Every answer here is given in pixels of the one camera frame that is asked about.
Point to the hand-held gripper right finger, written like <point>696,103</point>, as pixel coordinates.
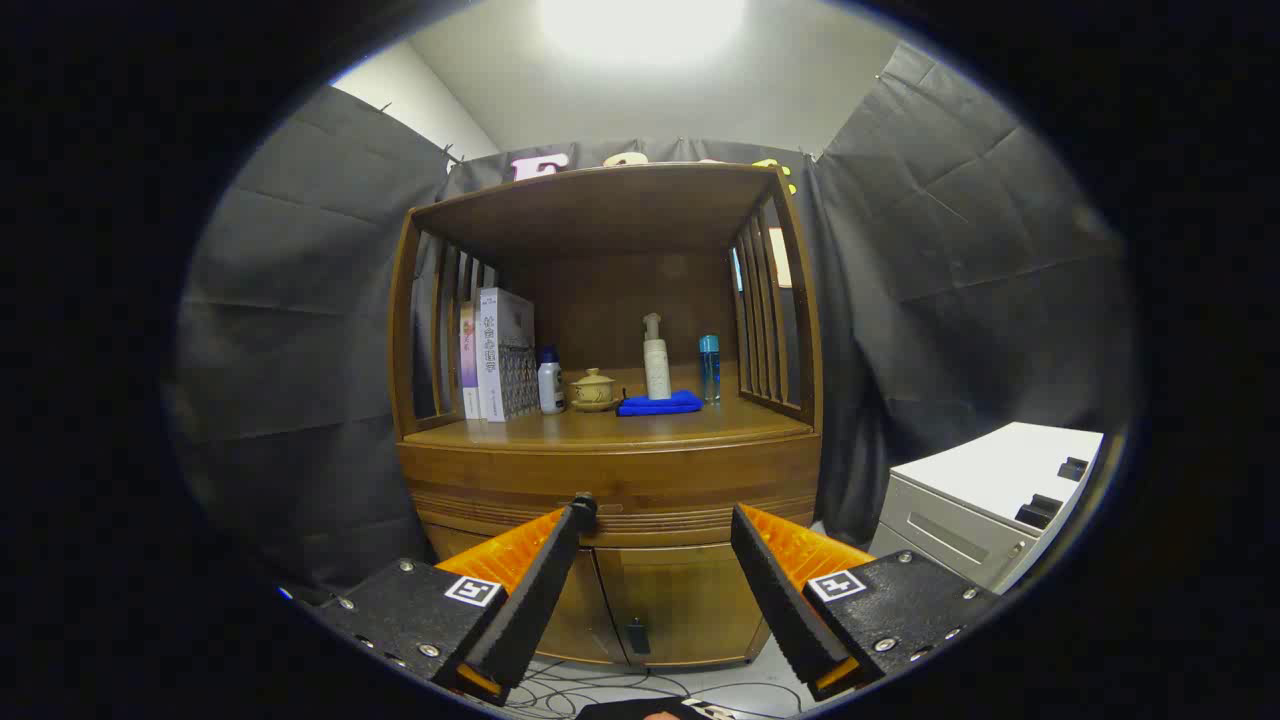
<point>780,600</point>

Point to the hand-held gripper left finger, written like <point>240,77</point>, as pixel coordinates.
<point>530,600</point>

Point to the wooden drawer with black knob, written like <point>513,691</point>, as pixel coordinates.
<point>650,480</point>

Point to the wooden countertop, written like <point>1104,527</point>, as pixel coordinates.
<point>600,428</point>

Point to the white metal filing cabinet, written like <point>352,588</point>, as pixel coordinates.
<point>990,470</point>

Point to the wooden cabinet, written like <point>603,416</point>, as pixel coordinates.
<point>600,210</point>

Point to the white bottle with blue cap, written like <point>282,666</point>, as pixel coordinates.
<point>551,385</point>

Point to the beige lidded teacup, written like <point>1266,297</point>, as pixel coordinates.
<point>593,390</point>

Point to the blue folded cloth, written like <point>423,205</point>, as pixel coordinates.
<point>660,405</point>

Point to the clear blue bottle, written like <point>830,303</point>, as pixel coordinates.
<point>710,375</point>

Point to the purple book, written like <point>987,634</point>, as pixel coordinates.
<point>468,360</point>

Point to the white pump bottle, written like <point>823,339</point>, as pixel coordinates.
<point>657,370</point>

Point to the white book with patterned cover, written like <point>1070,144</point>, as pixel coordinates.
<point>505,330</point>

